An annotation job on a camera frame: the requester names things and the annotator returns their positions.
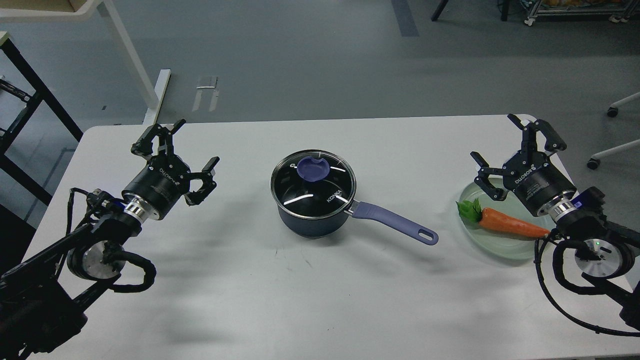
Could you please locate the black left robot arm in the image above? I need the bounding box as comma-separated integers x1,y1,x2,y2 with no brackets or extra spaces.
1,119,220,360

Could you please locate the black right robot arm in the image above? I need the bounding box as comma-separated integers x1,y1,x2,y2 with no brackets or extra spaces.
470,113,639,337

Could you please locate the metal wire cart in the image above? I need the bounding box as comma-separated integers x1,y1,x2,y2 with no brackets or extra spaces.
519,0,639,27

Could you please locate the white office chair base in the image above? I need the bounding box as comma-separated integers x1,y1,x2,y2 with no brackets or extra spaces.
587,91,640,170

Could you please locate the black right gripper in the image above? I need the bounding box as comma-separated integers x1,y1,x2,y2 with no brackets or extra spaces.
470,113,578,217

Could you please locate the black metal rack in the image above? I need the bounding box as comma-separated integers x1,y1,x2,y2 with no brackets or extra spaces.
0,31,83,206

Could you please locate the dark blue saucepan purple handle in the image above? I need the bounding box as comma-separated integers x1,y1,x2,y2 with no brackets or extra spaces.
270,149,439,246

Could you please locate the translucent green plate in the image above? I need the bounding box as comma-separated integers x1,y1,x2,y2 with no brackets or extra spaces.
458,182,555,261

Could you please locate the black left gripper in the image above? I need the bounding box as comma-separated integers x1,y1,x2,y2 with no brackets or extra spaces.
121,119,220,221

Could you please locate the glass pot lid purple knob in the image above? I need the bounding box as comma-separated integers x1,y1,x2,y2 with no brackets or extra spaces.
270,149,357,220

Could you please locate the orange toy carrot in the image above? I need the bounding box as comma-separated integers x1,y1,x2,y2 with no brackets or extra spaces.
455,198,551,239

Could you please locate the white desk frame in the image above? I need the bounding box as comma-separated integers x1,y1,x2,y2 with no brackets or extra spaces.
0,0,172,125

